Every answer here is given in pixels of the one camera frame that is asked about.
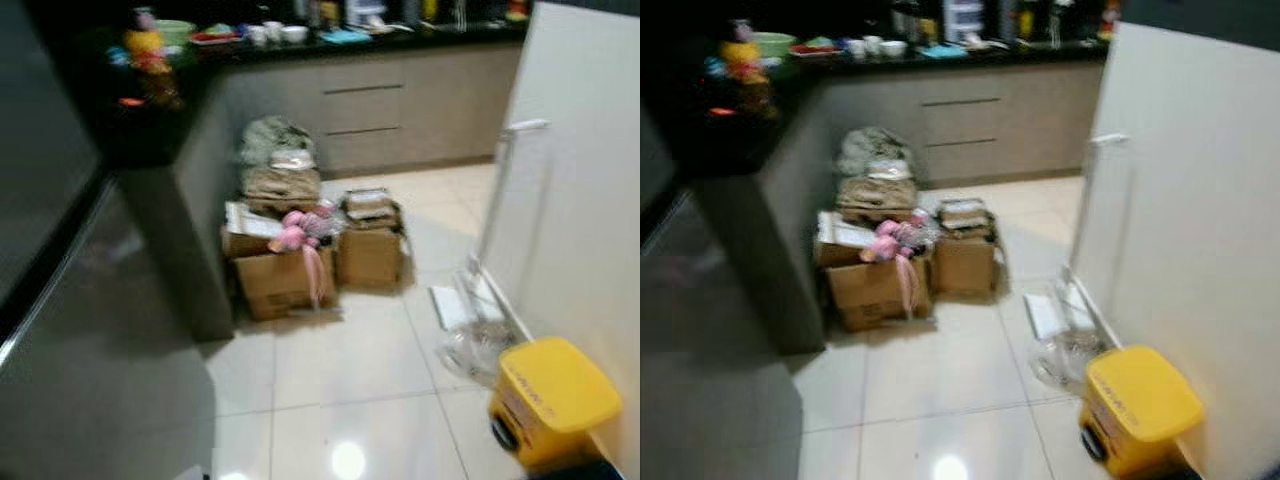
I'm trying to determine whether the colourful plush toy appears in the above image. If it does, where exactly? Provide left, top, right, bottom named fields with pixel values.
left=108, top=8, right=183, bottom=109
left=705, top=18, right=779, bottom=121

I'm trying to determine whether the green bowl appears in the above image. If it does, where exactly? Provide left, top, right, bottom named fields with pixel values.
left=155, top=19, right=198, bottom=48
left=750, top=31, right=799, bottom=61

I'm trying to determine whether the grey-green bag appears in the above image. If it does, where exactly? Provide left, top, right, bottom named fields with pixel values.
left=237, top=115, right=317, bottom=171
left=834, top=126, right=914, bottom=182

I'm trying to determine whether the small cardboard box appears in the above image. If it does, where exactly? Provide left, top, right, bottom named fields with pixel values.
left=337, top=224, right=407, bottom=292
left=931, top=233, right=1002, bottom=299

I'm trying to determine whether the white flat box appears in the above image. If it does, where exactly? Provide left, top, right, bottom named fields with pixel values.
left=429, top=284, right=478, bottom=332
left=1022, top=292, right=1067, bottom=341

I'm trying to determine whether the white plastic container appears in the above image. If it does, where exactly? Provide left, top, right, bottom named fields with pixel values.
left=943, top=0, right=987, bottom=43
left=345, top=0, right=390, bottom=29

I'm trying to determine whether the white door panel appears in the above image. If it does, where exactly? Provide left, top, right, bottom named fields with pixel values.
left=1066, top=20, right=1280, bottom=480
left=474, top=0, right=641, bottom=480

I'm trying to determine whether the yellow lidded bin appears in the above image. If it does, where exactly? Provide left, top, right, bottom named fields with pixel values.
left=487, top=336, right=624, bottom=477
left=1077, top=344, right=1207, bottom=480

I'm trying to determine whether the black counter top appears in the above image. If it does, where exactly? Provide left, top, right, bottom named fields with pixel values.
left=25, top=0, right=531, bottom=173
left=640, top=0, right=1111, bottom=181

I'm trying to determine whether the large cardboard box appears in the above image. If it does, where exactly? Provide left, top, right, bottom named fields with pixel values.
left=234, top=244, right=337, bottom=322
left=827, top=254, right=934, bottom=332

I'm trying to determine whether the grey drawer cabinet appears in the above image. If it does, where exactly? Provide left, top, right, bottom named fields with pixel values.
left=692, top=58, right=1107, bottom=356
left=120, top=42, right=527, bottom=343

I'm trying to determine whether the clear plastic bag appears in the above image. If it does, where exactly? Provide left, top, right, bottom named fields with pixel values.
left=436, top=258, right=523, bottom=389
left=1028, top=270, right=1113, bottom=398

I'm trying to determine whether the open-flap cardboard box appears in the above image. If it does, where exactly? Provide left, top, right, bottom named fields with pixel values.
left=221, top=202, right=301, bottom=263
left=814, top=210, right=893, bottom=271

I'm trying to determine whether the brown paper bag stack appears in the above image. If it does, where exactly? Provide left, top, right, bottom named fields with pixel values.
left=837, top=175, right=920, bottom=228
left=240, top=165, right=324, bottom=217

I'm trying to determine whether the clear packaged tray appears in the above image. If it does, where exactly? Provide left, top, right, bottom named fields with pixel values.
left=342, top=187, right=403, bottom=232
left=937, top=196, right=995, bottom=242

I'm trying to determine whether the pink plush toy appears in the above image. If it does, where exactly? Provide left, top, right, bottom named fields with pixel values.
left=268, top=203, right=343, bottom=307
left=860, top=213, right=938, bottom=317

